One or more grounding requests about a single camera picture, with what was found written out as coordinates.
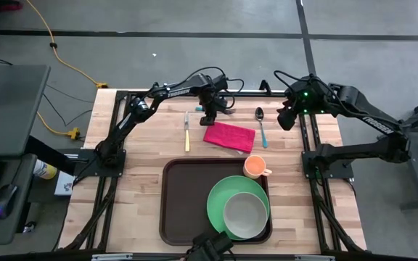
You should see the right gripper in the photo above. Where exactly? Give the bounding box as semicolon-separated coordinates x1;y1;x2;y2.
276;94;306;132

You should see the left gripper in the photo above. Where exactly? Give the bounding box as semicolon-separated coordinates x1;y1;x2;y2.
197;86;229;127

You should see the red cloth napkin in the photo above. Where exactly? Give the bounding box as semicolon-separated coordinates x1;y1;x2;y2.
202;121;256;154

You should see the spoon with blue handle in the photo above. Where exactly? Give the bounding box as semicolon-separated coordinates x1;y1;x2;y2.
255;107;269;149

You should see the orange cup with handle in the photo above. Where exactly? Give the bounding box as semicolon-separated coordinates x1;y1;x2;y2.
242;154;273;181

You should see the green plate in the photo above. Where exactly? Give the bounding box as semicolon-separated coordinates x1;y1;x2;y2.
206;175;271;241

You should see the beige bowl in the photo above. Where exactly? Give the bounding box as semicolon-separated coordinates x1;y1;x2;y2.
223;191;269;240

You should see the brown plastic tray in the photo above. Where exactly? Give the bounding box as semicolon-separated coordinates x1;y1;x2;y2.
159;157;274;247

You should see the white box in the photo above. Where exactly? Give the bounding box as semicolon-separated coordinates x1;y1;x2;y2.
54;170;76;197

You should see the yellow and white bottle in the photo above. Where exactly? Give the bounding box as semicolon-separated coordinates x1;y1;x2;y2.
33;158;58;181

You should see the grey desk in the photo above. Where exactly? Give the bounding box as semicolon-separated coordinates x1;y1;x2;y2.
0;64;52;246

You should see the black computer mouse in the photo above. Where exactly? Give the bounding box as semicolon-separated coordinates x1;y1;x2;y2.
0;183;20;220

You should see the dark reddish object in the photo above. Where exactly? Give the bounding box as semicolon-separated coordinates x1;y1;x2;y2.
0;0;24;12

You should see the yellow extension cable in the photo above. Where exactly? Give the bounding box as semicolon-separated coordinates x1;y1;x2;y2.
36;111;82;141
25;0;109;90

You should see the black table-level camera mount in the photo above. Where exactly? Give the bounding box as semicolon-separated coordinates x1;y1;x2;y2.
185;231;234;261

